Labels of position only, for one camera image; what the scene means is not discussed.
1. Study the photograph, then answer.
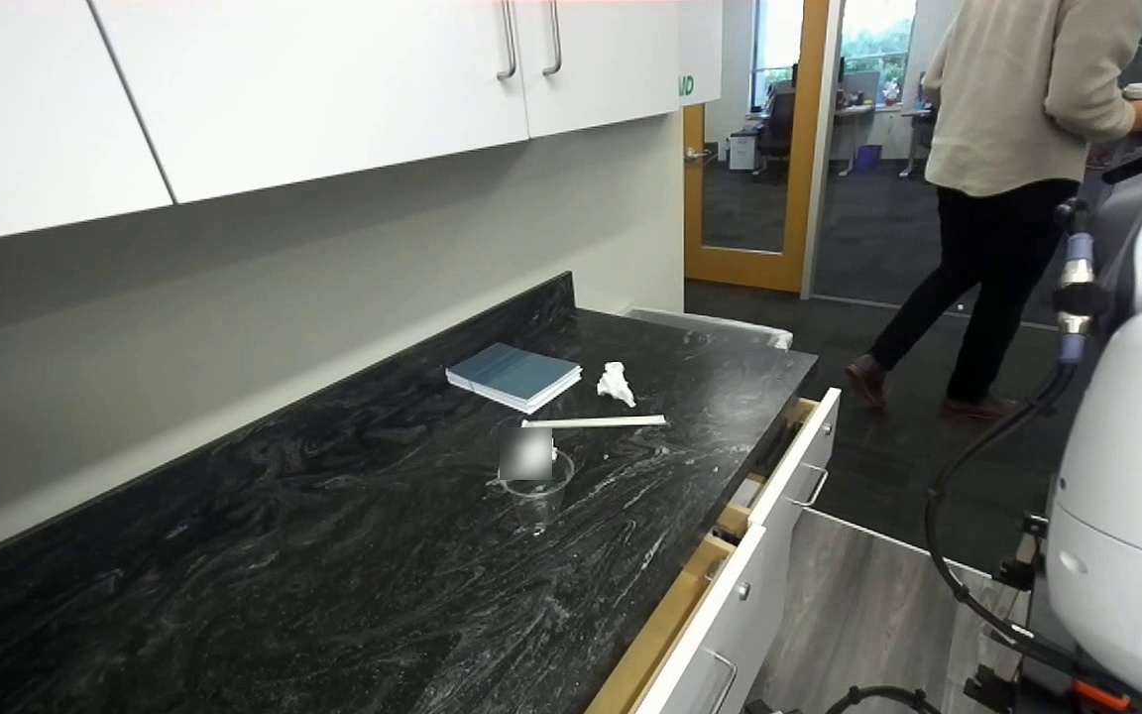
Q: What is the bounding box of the crumpled white paper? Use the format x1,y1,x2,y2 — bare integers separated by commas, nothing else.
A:
509,429,563,483
589,355,643,412

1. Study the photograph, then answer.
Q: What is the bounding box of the white drawer with wooden interior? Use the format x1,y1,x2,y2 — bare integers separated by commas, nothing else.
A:
581,509,783,714

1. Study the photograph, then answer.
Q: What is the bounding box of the silver cabinet door handle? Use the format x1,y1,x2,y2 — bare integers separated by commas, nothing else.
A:
491,0,523,88
539,0,568,80

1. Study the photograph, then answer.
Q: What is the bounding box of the white flat stick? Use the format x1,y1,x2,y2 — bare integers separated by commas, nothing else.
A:
519,412,668,435

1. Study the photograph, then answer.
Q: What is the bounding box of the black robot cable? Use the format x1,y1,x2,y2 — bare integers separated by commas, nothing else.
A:
921,347,1097,666

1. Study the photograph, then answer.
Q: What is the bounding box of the white upper cabinet door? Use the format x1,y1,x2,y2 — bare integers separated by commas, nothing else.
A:
88,0,531,206
0,0,174,252
515,0,687,138

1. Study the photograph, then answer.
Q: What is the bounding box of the wooden door with glass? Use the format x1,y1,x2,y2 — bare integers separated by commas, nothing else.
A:
680,0,842,298

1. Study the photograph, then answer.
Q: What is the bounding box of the person in beige jacket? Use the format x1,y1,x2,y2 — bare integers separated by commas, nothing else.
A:
844,0,1142,429

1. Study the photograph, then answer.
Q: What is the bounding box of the black floor cable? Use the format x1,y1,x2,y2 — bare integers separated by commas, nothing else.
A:
819,680,943,714

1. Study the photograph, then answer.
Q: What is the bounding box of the white drawer with bar handle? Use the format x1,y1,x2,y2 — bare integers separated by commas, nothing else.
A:
727,386,850,560

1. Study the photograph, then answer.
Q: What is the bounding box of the blue book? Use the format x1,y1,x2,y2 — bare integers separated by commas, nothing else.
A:
444,337,588,417

